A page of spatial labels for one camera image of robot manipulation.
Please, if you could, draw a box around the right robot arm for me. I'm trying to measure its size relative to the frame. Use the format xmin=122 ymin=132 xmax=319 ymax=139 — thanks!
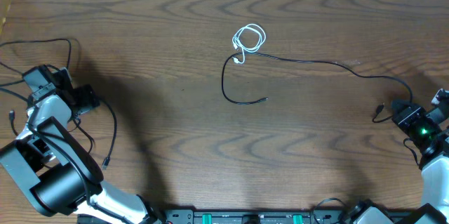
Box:
xmin=391 ymin=100 xmax=448 ymax=220

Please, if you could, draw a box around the white cable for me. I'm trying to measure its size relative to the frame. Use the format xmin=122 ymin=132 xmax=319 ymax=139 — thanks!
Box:
xmin=232 ymin=23 xmax=267 ymax=65

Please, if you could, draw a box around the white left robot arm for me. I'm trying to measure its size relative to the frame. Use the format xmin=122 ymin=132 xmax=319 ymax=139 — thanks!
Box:
xmin=1 ymin=65 xmax=166 ymax=223

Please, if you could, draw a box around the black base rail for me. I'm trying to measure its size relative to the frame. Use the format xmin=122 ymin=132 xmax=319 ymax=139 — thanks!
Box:
xmin=76 ymin=197 xmax=449 ymax=224

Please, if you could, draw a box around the thin black cable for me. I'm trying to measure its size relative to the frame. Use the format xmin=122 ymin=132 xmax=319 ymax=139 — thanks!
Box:
xmin=220 ymin=52 xmax=414 ymax=124

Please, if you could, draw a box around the thick black USB cable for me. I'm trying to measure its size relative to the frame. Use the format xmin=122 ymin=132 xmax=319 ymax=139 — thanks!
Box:
xmin=0 ymin=38 xmax=118 ymax=171

